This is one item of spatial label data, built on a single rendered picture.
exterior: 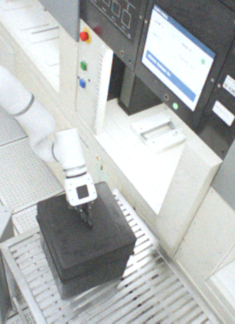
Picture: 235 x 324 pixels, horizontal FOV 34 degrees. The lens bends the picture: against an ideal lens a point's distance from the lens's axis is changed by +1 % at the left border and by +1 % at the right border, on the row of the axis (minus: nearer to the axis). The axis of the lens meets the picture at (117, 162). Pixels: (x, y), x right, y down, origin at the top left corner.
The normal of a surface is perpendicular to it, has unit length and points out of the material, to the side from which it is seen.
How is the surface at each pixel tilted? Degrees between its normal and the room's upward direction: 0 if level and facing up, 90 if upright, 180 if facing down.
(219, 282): 0
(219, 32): 90
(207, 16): 90
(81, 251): 0
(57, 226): 0
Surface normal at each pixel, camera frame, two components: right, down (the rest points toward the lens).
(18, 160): 0.13, -0.64
